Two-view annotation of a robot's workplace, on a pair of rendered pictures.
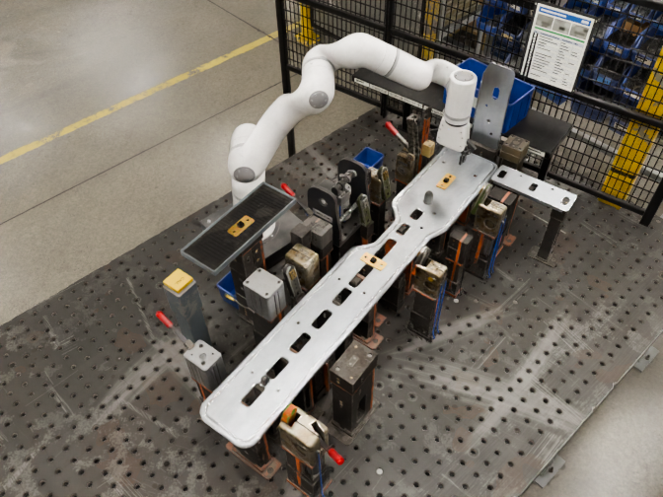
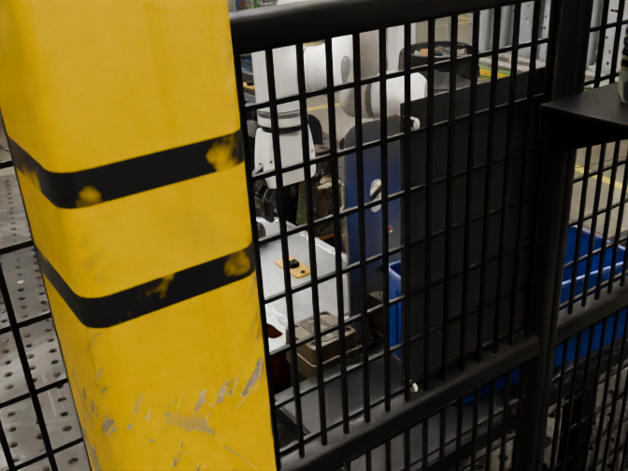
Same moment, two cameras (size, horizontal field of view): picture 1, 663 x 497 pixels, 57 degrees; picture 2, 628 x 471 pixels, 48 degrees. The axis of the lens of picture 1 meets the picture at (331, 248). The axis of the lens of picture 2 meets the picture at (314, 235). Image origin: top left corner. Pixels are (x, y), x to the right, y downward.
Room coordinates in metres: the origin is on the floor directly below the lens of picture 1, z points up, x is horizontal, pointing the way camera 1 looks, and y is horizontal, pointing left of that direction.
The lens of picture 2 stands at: (2.04, -1.49, 1.61)
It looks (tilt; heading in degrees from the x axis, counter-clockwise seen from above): 26 degrees down; 109
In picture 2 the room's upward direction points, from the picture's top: 4 degrees counter-clockwise
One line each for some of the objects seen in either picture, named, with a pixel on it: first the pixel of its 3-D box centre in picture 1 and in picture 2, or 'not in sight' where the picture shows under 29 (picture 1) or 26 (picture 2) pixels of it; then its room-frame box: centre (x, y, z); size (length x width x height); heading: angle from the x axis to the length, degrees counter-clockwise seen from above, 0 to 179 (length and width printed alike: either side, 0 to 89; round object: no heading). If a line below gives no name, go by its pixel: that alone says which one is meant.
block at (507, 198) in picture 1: (494, 222); not in sight; (1.57, -0.61, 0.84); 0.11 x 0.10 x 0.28; 52
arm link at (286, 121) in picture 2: (456, 114); (283, 115); (1.63, -0.42, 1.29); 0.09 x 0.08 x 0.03; 52
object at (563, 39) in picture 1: (555, 47); (492, 234); (2.00, -0.83, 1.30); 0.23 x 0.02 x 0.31; 52
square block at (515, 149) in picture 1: (506, 178); (326, 426); (1.76, -0.69, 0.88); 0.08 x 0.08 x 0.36; 52
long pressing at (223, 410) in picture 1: (371, 267); (178, 195); (1.23, -0.13, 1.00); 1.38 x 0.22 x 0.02; 142
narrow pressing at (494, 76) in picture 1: (490, 107); (378, 232); (1.83, -0.59, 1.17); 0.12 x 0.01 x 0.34; 52
